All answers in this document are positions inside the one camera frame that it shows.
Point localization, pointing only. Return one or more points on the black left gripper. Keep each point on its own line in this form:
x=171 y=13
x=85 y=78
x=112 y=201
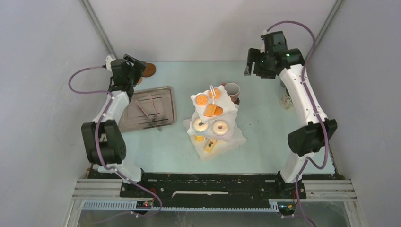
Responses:
x=135 y=68

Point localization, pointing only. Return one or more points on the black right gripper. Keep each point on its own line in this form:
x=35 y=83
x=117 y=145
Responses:
x=254 y=55

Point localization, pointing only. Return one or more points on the dark brown round coaster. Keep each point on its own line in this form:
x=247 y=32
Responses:
x=150 y=70

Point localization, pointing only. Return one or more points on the pink mug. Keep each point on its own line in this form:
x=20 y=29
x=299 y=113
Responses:
x=232 y=91

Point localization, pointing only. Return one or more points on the small orange round cookie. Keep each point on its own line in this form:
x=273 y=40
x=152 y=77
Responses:
x=215 y=93

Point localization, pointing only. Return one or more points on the green-inside floral mug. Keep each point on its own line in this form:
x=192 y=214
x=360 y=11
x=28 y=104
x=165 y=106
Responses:
x=286 y=101

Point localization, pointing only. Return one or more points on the yellow square cake piece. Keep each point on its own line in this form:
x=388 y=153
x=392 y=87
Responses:
x=210 y=109

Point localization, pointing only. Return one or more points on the white frosted donut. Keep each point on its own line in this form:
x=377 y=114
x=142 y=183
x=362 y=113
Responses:
x=220 y=128

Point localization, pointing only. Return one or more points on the white three-tier cake stand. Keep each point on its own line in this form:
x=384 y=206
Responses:
x=234 y=137

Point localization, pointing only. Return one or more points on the white chocolate-hole donut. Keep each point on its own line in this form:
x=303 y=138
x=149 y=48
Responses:
x=199 y=126

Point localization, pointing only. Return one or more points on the yellow swirl roll cake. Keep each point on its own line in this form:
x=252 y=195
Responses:
x=199 y=138

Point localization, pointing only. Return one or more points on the yellow cake with berries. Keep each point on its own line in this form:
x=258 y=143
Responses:
x=210 y=145

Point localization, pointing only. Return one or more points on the light brown round coaster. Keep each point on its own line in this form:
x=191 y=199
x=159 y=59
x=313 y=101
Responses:
x=139 y=81

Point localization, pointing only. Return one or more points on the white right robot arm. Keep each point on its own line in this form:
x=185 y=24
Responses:
x=316 y=128

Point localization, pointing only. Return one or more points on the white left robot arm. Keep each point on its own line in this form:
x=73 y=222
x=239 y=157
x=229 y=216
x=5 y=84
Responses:
x=103 y=140

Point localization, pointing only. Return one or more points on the metal serving tray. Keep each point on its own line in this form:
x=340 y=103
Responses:
x=149 y=108

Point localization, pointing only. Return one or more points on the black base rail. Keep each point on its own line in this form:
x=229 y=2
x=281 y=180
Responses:
x=214 y=191

